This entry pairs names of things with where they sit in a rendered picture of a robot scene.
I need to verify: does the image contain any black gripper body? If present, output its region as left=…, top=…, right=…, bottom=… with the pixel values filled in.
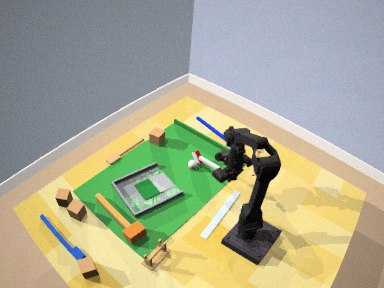
left=212, top=153, right=253, bottom=183

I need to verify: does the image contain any brown cube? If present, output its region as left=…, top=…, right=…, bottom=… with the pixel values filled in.
left=149, top=127, right=165, bottom=147
left=67, top=199, right=87, bottom=222
left=55, top=188, right=73, bottom=207
left=77, top=256, right=99, bottom=279

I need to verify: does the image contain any white golf ball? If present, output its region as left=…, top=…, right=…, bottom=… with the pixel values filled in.
left=188, top=160, right=197, bottom=169

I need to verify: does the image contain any green flat mat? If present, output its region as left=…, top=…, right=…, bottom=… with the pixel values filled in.
left=73, top=123, right=228, bottom=259

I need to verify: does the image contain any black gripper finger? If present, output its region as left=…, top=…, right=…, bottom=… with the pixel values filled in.
left=227, top=174, right=235, bottom=182
left=233, top=168, right=244, bottom=177

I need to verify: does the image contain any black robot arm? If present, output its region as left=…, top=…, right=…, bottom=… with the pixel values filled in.
left=215, top=126, right=281, bottom=242

